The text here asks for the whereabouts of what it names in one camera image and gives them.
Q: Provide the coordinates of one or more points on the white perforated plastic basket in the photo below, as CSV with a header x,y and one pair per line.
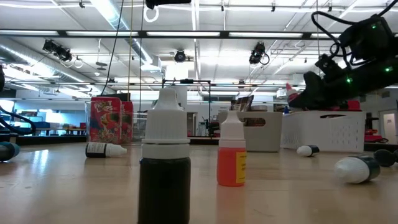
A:
x,y
311,133

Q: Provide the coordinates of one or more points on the blue-tip squeeze bottle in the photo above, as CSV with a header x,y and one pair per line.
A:
x,y
286,110

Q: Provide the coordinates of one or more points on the white-cap black dropper bottle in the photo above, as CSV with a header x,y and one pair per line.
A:
x,y
306,151

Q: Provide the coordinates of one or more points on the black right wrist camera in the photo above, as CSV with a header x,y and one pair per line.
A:
x,y
328,65

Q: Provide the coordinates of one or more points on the red storage box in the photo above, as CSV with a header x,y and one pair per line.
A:
x,y
354,105

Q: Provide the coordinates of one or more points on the grey-green dropper bottle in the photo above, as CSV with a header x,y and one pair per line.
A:
x,y
385,158

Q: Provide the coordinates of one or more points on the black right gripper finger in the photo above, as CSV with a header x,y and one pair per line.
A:
x,y
311,93

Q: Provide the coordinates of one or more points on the black ceiling spotlight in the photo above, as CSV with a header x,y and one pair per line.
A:
x,y
49,46
63,54
258,53
179,56

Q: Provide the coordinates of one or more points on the orange dropper bottle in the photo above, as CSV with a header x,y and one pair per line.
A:
x,y
231,161

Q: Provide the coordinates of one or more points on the black lab robot arm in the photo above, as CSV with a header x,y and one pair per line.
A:
x,y
213,127

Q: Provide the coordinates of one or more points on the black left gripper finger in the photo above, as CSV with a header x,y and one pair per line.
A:
x,y
168,3

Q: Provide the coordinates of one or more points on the red Froot Loops box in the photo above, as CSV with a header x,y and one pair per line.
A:
x,y
127,124
105,121

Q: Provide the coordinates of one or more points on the blue tube bottle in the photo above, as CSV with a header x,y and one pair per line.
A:
x,y
7,152

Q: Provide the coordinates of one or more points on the black aluminium table frame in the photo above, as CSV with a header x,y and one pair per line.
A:
x,y
46,140

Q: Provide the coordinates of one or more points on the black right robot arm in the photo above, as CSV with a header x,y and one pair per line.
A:
x,y
367,37

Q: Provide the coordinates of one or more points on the grey plastic bin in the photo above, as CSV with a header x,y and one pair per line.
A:
x,y
264,137

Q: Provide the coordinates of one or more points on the dark green dropper bottle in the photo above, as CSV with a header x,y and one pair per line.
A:
x,y
354,169

